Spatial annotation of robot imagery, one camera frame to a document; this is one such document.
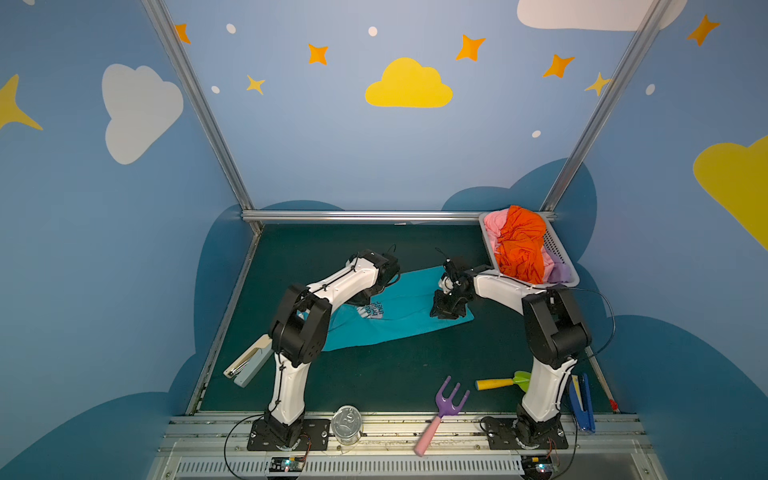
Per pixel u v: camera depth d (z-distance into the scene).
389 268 0.78
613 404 0.84
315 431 0.75
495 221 1.12
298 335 0.51
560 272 0.96
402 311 0.98
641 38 0.74
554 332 0.51
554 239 1.06
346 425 0.71
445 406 0.79
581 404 0.78
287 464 0.71
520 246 1.02
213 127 0.90
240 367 0.83
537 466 0.71
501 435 0.74
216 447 0.73
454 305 0.81
